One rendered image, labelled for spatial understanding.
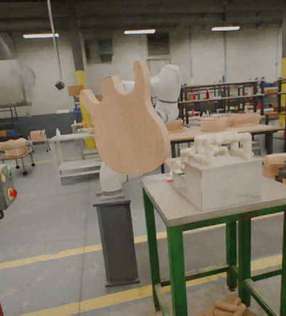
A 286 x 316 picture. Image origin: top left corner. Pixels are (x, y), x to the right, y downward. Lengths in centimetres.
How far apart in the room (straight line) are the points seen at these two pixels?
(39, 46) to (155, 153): 1181
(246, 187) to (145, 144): 44
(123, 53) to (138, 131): 1152
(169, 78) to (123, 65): 1112
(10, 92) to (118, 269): 154
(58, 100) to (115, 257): 1063
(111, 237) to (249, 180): 117
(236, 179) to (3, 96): 87
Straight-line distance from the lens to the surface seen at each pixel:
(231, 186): 99
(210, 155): 92
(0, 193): 132
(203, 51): 1354
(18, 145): 102
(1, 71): 88
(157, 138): 86
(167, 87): 117
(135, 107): 88
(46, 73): 1228
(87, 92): 105
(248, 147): 100
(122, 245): 190
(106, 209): 177
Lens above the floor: 135
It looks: 12 degrees down
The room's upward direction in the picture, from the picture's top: 5 degrees counter-clockwise
